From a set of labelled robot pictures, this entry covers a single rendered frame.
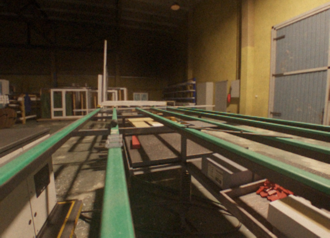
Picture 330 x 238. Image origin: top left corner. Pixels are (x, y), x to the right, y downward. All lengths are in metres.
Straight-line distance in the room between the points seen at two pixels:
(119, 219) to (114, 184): 0.08
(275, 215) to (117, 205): 0.48
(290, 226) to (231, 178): 0.27
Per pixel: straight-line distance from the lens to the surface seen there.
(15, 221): 0.89
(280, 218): 0.60
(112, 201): 0.25
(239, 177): 0.78
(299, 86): 7.09
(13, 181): 0.43
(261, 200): 0.79
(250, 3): 9.27
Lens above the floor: 1.00
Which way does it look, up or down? 6 degrees down
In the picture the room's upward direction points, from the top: straight up
